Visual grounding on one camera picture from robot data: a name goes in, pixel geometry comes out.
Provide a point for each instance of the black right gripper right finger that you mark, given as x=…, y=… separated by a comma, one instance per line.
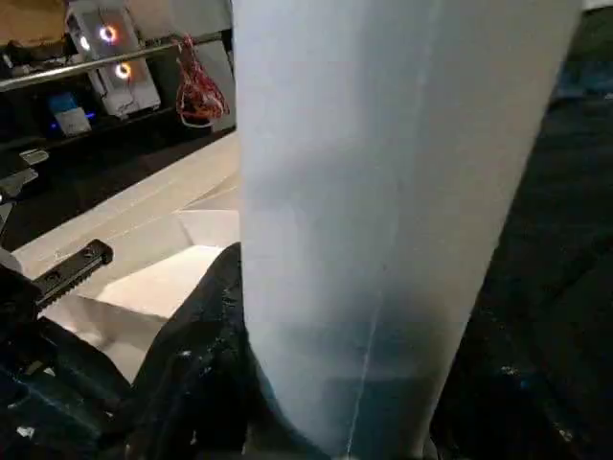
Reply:
x=517, y=407

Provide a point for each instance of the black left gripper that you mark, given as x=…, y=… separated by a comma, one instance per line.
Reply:
x=72, y=275

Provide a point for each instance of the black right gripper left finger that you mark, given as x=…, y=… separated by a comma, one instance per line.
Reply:
x=201, y=374

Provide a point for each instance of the white plastic table top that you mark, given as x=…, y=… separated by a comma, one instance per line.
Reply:
x=143, y=201

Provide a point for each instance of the white plastic table leg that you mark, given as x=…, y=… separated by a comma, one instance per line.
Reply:
x=383, y=191

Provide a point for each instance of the red clothes hangers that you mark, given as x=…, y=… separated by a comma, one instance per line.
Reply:
x=201, y=96

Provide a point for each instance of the white box with blue light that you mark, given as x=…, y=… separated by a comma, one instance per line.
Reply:
x=67, y=115

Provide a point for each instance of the metal clothes rail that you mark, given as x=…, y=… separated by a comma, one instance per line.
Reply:
x=96, y=63

